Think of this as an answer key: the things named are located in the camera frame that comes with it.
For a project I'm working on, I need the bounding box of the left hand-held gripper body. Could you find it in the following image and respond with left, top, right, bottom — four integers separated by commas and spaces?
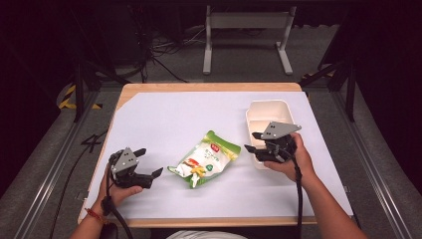
107, 146, 154, 190

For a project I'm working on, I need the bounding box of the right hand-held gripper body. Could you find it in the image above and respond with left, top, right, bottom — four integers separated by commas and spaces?
255, 120, 303, 164

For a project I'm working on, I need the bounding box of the white plastic box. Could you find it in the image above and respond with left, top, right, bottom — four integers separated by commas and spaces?
245, 99, 296, 170

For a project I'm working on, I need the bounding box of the green and white snack bag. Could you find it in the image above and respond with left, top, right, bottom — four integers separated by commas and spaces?
166, 129, 242, 189

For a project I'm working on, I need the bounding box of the person's left hand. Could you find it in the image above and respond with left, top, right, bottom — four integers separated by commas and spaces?
91, 164, 144, 217

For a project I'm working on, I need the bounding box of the person's right hand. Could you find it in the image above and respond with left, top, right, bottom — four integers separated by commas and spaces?
264, 131, 317, 183

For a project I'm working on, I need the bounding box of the white paper sheet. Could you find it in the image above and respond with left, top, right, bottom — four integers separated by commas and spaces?
84, 91, 354, 220

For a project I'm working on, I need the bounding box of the person's white clothing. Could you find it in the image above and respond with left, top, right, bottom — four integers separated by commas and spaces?
165, 230, 248, 239

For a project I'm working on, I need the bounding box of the yellow and black striped tape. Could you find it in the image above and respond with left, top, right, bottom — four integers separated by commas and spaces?
58, 84, 103, 111

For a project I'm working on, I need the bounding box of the black metal stand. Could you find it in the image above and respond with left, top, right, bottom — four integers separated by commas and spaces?
299, 6, 362, 123
68, 6, 132, 123

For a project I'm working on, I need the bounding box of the grey metal stand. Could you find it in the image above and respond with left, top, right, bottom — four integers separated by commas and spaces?
202, 5, 298, 76

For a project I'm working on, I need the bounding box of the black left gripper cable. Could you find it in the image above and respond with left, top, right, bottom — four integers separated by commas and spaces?
101, 158, 134, 239

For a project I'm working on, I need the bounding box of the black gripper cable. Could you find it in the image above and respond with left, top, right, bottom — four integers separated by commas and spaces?
284, 145, 305, 239
101, 158, 134, 239

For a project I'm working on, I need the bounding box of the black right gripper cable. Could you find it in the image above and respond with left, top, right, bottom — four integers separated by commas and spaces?
284, 145, 305, 239

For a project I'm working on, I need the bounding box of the red string bracelet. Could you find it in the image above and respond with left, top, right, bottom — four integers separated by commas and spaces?
85, 207, 109, 226

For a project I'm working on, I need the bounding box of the black floor cable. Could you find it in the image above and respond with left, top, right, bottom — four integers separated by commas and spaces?
49, 128, 109, 239

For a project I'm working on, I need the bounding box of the aluminium floor rail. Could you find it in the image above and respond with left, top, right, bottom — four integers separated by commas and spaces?
13, 91, 101, 239
331, 91, 414, 239

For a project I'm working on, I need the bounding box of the bundle of black floor cables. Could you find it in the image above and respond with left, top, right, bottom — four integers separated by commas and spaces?
112, 6, 213, 84

